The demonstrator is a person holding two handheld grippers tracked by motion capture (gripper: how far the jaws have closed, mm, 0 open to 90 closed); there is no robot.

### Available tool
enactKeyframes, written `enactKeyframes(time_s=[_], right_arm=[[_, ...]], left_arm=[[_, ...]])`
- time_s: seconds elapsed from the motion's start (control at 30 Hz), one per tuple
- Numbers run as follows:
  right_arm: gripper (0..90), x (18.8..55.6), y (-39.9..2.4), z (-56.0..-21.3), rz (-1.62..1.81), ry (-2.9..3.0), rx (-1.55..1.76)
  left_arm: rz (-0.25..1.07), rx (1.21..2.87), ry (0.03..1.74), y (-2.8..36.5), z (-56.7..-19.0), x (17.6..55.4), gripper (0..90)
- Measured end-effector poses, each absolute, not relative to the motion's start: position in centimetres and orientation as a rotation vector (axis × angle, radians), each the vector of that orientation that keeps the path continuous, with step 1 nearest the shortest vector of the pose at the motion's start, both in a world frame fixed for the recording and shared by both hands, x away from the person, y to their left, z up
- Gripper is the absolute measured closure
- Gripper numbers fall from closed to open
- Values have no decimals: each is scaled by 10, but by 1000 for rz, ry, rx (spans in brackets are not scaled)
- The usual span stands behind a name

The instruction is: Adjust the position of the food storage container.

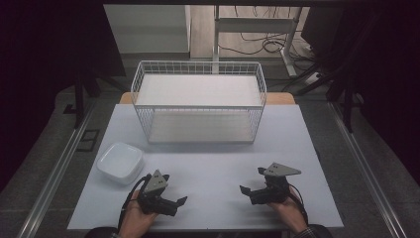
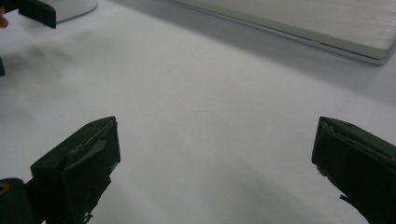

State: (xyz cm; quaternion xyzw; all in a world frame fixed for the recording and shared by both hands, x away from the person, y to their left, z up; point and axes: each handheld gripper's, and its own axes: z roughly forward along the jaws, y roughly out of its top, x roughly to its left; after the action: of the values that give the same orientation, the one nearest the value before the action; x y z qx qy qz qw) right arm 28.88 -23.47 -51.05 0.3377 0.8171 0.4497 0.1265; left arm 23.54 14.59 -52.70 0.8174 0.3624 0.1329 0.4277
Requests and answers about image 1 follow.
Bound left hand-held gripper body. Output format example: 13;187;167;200
136;169;179;218

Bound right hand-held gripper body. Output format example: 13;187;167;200
249;162;302;205

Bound person's right hand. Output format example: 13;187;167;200
266;186;309;234

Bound person's left hand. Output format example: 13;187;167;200
119;190;159;238

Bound white square plate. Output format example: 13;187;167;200
95;141;146;185

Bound white power strip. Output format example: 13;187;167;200
304;71;321;86

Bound dark metal stand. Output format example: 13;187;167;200
62;56;127;131
292;13;366;134

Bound white cabinet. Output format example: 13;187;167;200
102;4;192;55

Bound black curtain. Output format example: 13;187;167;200
300;0;420;186
0;0;127;193

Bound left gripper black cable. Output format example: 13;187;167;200
117;174;151;231

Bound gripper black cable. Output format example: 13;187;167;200
287;183;309;224
117;174;151;231

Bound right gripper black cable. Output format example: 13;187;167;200
287;183;309;224

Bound black floor bracket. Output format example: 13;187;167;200
75;129;100;153

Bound white wire basket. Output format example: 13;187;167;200
130;59;268;145

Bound metal floor rail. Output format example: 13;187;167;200
15;98;97;238
327;101;408;238

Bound black floor cables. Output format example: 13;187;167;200
217;5;319;64

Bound white metal desk frame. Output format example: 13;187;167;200
212;5;303;78

